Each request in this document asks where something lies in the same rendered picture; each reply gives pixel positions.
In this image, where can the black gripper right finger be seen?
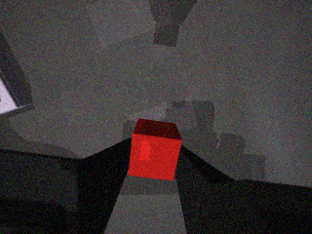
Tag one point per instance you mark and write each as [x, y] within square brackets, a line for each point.
[214, 203]

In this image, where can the red cube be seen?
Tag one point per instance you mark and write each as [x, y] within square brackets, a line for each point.
[155, 149]

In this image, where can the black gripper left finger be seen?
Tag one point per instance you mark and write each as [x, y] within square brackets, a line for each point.
[88, 188]

